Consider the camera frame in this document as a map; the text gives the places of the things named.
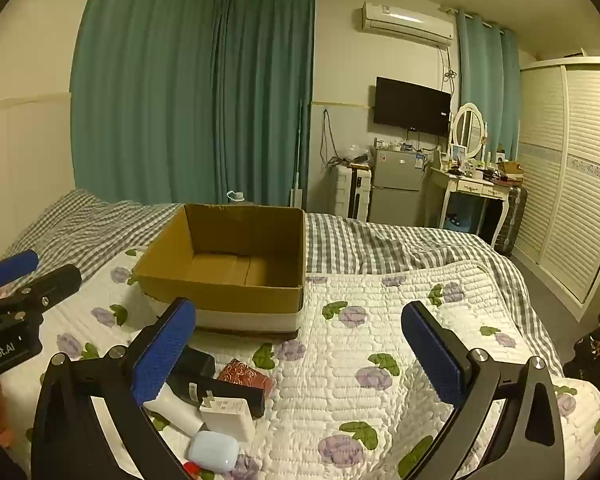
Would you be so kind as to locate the long black box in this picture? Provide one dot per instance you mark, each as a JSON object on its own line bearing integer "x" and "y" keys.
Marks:
{"x": 230, "y": 394}

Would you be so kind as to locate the oval white vanity mirror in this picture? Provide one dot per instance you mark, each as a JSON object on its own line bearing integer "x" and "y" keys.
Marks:
{"x": 467, "y": 130}

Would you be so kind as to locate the white charger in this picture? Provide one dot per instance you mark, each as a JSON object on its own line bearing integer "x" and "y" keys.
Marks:
{"x": 227, "y": 416}

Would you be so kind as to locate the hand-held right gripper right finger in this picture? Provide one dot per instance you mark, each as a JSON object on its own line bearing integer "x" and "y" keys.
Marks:
{"x": 434, "y": 357}

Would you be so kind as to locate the blue bin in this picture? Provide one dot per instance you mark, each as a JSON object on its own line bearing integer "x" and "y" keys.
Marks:
{"x": 457, "y": 215}

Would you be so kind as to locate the small silver fridge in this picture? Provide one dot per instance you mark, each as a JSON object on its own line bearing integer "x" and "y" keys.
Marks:
{"x": 395, "y": 185}

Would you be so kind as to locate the dark suitcase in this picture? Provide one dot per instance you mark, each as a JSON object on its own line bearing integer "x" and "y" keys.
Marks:
{"x": 512, "y": 220}

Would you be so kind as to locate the red rose print box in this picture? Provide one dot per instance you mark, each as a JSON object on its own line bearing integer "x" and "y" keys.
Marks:
{"x": 247, "y": 376}

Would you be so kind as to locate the white mop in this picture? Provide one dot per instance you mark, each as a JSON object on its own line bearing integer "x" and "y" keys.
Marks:
{"x": 298, "y": 195}

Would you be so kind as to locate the wide teal curtain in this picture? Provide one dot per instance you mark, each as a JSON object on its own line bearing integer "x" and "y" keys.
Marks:
{"x": 180, "y": 85}

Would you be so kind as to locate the grey checked bed sheet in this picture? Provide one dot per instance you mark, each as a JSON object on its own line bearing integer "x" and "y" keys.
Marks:
{"x": 380, "y": 245}

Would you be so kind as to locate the black wall television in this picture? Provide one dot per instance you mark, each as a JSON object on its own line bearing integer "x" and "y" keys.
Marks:
{"x": 412, "y": 106}

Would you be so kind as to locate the white air conditioner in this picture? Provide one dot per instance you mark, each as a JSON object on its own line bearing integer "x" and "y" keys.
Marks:
{"x": 405, "y": 22}

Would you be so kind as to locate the white louvred wardrobe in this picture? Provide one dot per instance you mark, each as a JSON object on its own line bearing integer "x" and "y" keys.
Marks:
{"x": 570, "y": 170}

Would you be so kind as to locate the white suitcase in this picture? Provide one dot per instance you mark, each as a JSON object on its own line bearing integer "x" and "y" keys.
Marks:
{"x": 350, "y": 192}

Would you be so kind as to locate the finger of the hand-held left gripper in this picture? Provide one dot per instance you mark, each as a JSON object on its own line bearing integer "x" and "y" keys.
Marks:
{"x": 55, "y": 282}
{"x": 12, "y": 265}

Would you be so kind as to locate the cardboard box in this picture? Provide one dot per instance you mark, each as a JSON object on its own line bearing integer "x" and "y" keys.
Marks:
{"x": 230, "y": 265}

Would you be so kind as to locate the white dressing table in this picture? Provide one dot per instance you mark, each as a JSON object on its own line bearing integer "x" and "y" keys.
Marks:
{"x": 472, "y": 185}

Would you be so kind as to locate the narrow teal curtain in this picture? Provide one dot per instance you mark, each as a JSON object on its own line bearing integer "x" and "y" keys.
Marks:
{"x": 485, "y": 70}

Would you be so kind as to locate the dark floral cloth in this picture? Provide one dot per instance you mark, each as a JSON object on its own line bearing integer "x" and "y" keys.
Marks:
{"x": 595, "y": 345}

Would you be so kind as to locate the light blue earbuds case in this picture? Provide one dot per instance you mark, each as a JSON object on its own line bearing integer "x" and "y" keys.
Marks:
{"x": 212, "y": 452}

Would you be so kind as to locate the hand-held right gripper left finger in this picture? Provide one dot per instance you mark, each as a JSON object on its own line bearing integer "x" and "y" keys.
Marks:
{"x": 164, "y": 352}

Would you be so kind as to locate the floral white quilt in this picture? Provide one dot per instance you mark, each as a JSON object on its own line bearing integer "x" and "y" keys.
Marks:
{"x": 330, "y": 400}

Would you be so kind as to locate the large clear water bottle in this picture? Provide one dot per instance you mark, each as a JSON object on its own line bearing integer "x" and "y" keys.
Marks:
{"x": 237, "y": 197}

